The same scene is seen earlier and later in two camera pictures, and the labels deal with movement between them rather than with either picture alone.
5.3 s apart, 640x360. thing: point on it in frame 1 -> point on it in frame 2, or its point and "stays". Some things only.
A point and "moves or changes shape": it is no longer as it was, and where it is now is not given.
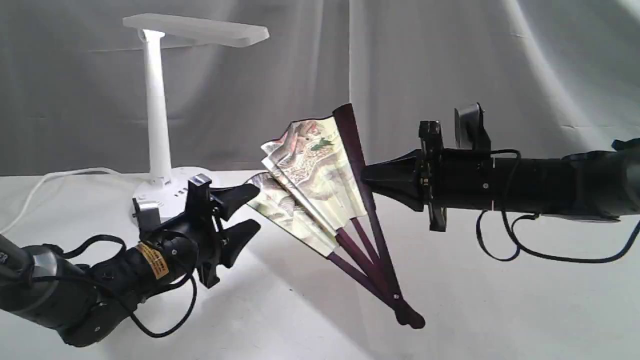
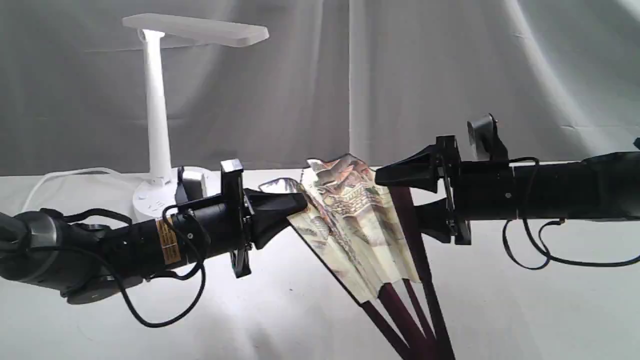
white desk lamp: (168, 185) stays
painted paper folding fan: (315, 193) moves or changes shape
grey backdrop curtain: (546, 75) stays
